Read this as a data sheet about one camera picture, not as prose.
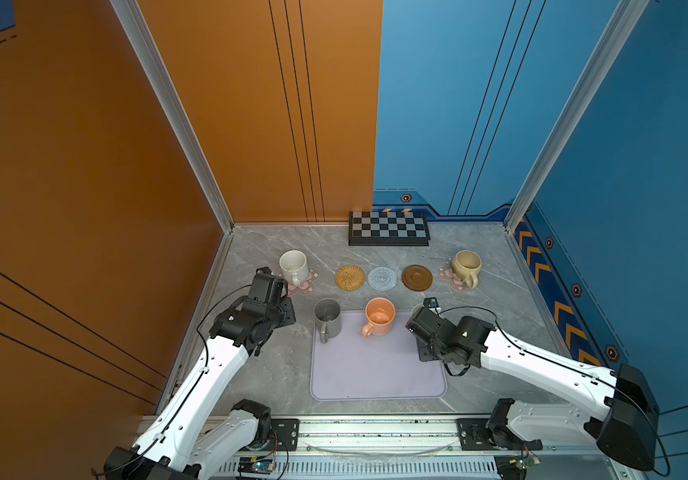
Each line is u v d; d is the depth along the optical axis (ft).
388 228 3.80
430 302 2.34
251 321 1.70
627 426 1.24
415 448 2.37
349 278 3.36
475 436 2.38
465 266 3.20
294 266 3.38
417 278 3.38
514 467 2.31
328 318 2.93
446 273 3.45
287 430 2.44
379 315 3.04
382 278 3.38
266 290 1.87
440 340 1.90
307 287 3.35
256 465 2.31
